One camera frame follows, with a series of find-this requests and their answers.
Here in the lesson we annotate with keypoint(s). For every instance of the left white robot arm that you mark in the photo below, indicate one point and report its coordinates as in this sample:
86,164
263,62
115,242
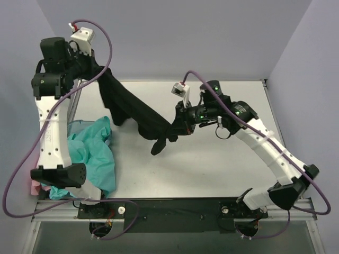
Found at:
53,80

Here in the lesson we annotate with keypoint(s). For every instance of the clear plastic bin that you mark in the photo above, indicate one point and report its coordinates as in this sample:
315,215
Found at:
76,126

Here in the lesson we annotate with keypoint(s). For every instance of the aluminium rail frame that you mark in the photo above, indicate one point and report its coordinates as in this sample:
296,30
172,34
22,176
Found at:
67,212

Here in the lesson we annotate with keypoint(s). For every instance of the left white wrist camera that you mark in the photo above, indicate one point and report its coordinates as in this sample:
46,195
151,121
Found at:
82,38

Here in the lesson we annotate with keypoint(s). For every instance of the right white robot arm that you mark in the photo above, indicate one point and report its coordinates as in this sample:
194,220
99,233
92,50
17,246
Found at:
292,175

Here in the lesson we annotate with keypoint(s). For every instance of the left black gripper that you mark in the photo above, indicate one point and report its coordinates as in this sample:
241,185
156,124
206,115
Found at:
90,65

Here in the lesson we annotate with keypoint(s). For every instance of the teal t shirt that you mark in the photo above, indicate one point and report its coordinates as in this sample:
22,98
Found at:
92,147

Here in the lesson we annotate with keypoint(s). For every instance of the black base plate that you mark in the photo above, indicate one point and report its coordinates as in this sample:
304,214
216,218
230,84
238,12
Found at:
173,215

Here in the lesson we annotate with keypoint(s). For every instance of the black t shirt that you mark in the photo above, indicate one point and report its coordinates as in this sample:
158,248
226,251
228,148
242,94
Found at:
124,105

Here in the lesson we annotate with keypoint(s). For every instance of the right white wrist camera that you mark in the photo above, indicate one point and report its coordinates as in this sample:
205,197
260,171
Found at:
183,91

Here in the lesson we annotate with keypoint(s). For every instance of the pink t shirt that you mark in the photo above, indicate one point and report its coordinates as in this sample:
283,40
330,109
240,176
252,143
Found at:
36,187

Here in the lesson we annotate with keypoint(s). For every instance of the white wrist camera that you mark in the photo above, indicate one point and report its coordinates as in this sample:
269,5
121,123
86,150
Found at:
183,91
82,38

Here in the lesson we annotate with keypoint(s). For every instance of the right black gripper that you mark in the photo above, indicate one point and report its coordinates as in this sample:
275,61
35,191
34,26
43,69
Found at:
181,118

